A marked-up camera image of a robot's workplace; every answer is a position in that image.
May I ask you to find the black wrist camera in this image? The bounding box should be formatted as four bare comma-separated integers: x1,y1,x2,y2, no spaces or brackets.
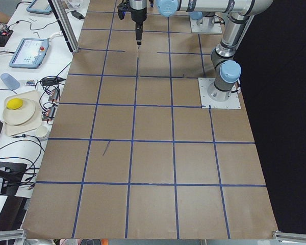
117,1,129,20

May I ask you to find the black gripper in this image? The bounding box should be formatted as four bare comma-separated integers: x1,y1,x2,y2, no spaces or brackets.
130,0,147,45

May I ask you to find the black power adapter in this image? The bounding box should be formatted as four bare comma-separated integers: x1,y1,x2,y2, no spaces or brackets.
71,10,85,20

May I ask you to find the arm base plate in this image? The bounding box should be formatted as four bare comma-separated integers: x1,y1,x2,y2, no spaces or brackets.
198,78,241,109
190,16,222,35

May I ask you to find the yellow lemon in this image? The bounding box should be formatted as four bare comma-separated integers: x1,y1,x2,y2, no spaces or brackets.
6,98,23,110

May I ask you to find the black camera stand base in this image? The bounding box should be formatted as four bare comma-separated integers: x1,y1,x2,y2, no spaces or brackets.
0,162,27,196

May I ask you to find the translucent blue cup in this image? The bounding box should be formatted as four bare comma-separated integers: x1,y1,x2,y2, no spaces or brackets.
1,73,20,90

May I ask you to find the teach pendant blue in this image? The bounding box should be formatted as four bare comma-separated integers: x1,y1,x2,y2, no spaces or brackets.
9,38,49,69
26,0,52,15

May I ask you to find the beige tray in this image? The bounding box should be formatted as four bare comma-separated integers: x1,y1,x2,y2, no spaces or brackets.
3,90,42,136

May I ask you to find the aluminium frame post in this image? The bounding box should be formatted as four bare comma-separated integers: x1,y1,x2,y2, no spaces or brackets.
48,0,79,54

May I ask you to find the white paper cup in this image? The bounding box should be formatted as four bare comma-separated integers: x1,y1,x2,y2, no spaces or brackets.
35,126,50,141

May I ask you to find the beige plate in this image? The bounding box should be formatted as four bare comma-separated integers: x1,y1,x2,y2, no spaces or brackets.
3,99,36,125

